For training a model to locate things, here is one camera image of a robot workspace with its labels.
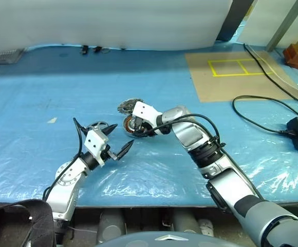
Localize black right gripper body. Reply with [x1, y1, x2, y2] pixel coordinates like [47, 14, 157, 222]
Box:
[138, 117, 156, 136]

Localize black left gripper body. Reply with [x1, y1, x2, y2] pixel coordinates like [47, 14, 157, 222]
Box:
[101, 145, 119, 162]

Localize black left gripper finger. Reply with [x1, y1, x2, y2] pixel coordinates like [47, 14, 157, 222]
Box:
[114, 139, 135, 161]
[103, 123, 118, 136]

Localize motor housing with copper windings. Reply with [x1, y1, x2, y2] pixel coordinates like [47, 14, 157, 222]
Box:
[122, 115, 141, 138]

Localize silver spoked rotor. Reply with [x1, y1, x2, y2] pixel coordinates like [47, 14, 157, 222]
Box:
[86, 120, 108, 134]

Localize silver motor lid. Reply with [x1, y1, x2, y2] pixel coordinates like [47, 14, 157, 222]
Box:
[117, 98, 142, 114]

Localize grey cylinder under table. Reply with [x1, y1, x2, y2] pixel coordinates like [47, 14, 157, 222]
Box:
[171, 212, 199, 233]
[99, 210, 126, 243]

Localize brown cardboard board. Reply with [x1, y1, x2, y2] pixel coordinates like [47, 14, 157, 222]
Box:
[184, 50, 297, 103]

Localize yellow tape grid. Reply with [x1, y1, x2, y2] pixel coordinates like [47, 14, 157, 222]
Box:
[207, 58, 274, 78]

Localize grey rounded shape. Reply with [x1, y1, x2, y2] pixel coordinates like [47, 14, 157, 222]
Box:
[95, 230, 224, 247]

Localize black cloth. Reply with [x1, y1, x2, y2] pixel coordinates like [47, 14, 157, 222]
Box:
[0, 200, 56, 247]

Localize grey metal tray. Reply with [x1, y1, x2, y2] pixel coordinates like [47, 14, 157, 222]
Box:
[0, 48, 26, 65]

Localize dark grey column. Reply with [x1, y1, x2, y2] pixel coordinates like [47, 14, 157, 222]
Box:
[215, 0, 243, 42]

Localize clear plastic strip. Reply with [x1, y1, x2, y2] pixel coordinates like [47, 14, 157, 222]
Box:
[246, 46, 298, 96]

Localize orange-brown box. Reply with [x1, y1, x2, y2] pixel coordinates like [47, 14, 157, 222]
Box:
[282, 43, 298, 72]

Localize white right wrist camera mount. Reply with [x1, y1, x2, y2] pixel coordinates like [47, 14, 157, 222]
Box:
[132, 101, 165, 136]

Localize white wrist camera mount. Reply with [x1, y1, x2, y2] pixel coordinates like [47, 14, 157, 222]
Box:
[84, 128, 110, 168]
[132, 101, 165, 136]

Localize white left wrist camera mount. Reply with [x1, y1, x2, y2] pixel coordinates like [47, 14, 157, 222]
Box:
[84, 128, 110, 168]

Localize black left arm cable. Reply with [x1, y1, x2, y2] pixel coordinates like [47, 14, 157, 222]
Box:
[43, 117, 88, 201]

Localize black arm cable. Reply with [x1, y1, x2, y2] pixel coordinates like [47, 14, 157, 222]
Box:
[43, 117, 88, 201]
[135, 114, 227, 150]

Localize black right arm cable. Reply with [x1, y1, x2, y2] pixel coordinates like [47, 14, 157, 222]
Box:
[135, 114, 227, 150]

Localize black adapter power cable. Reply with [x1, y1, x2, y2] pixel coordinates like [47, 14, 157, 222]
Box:
[232, 95, 298, 134]

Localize long black cable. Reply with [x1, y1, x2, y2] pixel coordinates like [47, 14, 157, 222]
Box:
[243, 43, 298, 106]

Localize grey metal frame post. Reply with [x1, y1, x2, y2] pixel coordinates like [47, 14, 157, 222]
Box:
[266, 0, 298, 52]

